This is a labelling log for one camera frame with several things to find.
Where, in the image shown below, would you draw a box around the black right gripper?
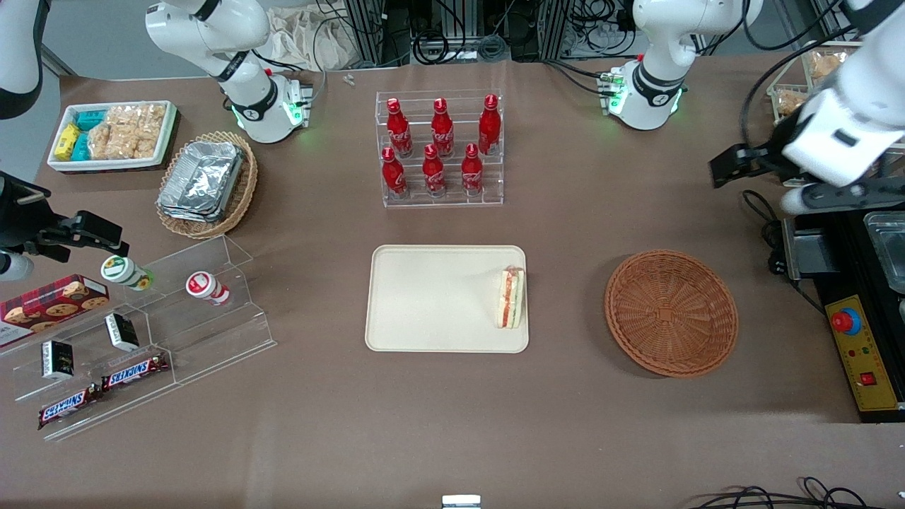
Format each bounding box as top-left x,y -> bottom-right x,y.
0,172 -> 130,257

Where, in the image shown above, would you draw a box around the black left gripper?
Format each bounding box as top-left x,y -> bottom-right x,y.
708,110 -> 807,189

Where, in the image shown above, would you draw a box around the triangular sandwich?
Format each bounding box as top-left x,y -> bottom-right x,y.
494,265 -> 528,331

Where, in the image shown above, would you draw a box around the oval light wicker basket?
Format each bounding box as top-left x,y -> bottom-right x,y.
156,130 -> 259,240

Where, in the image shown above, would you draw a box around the round brown wicker basket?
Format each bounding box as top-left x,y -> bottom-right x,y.
604,249 -> 740,379

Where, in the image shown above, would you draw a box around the beige plastic tray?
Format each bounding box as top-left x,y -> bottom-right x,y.
364,245 -> 530,354

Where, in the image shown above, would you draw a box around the green-capped yogurt bottle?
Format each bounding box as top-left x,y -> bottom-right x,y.
100,255 -> 155,293

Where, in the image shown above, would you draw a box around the white rectangular snack bin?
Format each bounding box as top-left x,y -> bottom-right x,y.
47,100 -> 178,173

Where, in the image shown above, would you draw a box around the red plaid cookie box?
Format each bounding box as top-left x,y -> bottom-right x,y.
0,274 -> 111,348

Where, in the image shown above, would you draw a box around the small black white box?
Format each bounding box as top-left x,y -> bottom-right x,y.
40,340 -> 76,381
104,312 -> 141,353

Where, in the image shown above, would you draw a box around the yellow snack packet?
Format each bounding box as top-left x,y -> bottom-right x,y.
54,124 -> 81,161

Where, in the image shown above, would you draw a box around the grey metal plate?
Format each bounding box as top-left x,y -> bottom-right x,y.
781,218 -> 822,281

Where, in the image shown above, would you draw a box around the clear bag of rice crackers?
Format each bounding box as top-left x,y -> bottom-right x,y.
88,104 -> 168,160

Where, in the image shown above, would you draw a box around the stacked aluminium foil trays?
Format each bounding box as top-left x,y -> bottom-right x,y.
158,141 -> 245,224

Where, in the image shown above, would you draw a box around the red-capped yogurt bottle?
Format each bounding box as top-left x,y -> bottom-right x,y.
185,271 -> 231,307

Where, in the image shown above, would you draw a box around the snickers chocolate bar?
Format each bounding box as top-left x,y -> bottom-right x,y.
37,385 -> 104,431
100,351 -> 171,392

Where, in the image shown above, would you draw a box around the clear acrylic step display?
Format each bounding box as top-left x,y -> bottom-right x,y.
0,235 -> 278,443

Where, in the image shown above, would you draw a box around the clear metal pan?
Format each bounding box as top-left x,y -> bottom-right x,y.
863,211 -> 905,296

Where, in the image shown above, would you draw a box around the red emergency stop button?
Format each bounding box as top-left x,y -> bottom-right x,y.
830,308 -> 863,336

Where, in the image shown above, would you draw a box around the black yellow control box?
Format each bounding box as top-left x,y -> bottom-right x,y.
781,209 -> 905,424

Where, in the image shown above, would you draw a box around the red cola bottle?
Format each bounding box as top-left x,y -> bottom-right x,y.
381,146 -> 409,199
386,98 -> 414,158
460,144 -> 484,197
422,144 -> 448,198
478,94 -> 502,156
431,98 -> 455,158

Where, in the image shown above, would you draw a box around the clear acrylic bottle rack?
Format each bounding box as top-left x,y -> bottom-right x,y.
374,90 -> 505,209

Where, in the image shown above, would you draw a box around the beige cloth bag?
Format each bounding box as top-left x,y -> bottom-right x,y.
267,6 -> 358,71

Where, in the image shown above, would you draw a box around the black table cable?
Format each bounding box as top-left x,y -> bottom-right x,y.
741,189 -> 827,315

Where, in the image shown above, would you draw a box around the white wire basket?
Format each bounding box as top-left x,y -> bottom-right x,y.
768,40 -> 905,177

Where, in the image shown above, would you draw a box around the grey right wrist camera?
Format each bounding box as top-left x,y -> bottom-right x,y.
0,251 -> 35,282

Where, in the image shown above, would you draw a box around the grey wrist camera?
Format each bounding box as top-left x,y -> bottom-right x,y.
779,177 -> 905,217
0,251 -> 35,282

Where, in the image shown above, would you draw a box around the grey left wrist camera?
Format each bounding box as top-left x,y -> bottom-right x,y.
779,177 -> 905,217

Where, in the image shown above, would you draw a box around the black background cable bundle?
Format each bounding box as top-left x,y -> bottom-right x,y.
311,0 -> 637,68

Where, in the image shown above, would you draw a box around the black floor cables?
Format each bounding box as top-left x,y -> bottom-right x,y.
688,476 -> 905,509

